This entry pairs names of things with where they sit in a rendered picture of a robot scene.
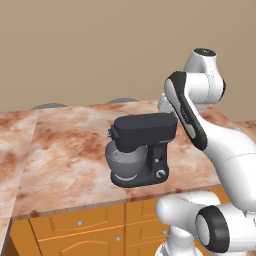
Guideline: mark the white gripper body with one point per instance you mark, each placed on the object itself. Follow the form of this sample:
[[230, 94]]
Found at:
[[164, 104]]

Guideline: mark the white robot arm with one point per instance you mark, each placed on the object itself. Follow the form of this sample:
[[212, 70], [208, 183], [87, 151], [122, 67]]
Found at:
[[233, 166]]

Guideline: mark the dark grey stand mixer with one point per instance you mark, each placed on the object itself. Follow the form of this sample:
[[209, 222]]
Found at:
[[146, 133]]

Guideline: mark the grey round stool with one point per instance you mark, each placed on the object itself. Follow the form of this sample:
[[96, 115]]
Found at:
[[122, 100], [50, 106]]

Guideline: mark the orange cupboard front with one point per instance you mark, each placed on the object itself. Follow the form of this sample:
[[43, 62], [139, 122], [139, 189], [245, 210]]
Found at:
[[222, 195]]

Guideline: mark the narrow orange drawer front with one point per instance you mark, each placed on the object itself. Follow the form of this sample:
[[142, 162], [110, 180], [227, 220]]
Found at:
[[143, 231], [143, 250], [140, 210]]

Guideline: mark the small silver drawer knob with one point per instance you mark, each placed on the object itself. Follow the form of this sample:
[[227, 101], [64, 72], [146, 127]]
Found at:
[[80, 223], [164, 232]]

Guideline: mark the small silver door knob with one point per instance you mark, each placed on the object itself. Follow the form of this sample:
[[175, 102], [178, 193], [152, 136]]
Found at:
[[118, 238]]

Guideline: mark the wide orange drawer front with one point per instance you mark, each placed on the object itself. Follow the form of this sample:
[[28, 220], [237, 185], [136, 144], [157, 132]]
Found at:
[[60, 224]]

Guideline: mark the orange cupboard door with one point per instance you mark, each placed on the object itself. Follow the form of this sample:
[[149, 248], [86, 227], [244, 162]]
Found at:
[[86, 245]]

